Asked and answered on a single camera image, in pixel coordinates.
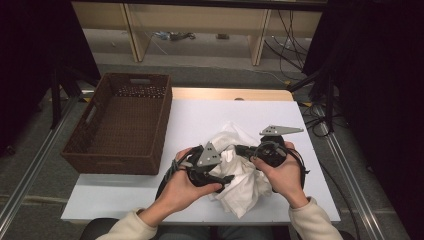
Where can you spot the brown woven basket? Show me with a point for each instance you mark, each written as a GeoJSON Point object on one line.
{"type": "Point", "coordinates": [126, 133]}

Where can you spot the white table board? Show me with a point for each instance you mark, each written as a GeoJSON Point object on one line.
{"type": "Point", "coordinates": [190, 116]}

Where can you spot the black metal stand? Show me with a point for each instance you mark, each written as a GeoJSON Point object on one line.
{"type": "Point", "coordinates": [56, 100]}
{"type": "Point", "coordinates": [330, 100]}

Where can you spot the wooden table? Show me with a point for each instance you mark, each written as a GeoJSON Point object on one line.
{"type": "Point", "coordinates": [213, 94]}

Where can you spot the white garment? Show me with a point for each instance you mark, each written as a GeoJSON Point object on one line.
{"type": "Point", "coordinates": [233, 163]}

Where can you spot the metal floor rail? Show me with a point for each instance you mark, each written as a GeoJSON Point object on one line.
{"type": "Point", "coordinates": [50, 141]}
{"type": "Point", "coordinates": [334, 145]}

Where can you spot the small dark floor object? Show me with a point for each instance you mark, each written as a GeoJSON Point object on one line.
{"type": "Point", "coordinates": [222, 36]}

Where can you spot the person's right hand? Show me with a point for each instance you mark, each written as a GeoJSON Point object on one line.
{"type": "Point", "coordinates": [286, 180]}

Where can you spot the black chair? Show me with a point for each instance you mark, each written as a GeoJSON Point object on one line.
{"type": "Point", "coordinates": [96, 228]}

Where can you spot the beige wooden shelf unit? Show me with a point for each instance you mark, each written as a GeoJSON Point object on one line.
{"type": "Point", "coordinates": [200, 18]}

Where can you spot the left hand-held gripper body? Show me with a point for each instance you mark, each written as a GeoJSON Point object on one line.
{"type": "Point", "coordinates": [208, 158]}

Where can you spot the dark curtain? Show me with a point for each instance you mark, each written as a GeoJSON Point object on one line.
{"type": "Point", "coordinates": [383, 83]}
{"type": "Point", "coordinates": [33, 50]}

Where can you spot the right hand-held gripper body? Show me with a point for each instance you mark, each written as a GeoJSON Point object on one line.
{"type": "Point", "coordinates": [273, 151]}

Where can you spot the white mesh laundry bag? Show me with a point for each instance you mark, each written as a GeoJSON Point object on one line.
{"type": "Point", "coordinates": [246, 196]}

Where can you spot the person's left hand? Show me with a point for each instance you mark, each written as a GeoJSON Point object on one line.
{"type": "Point", "coordinates": [181, 196]}

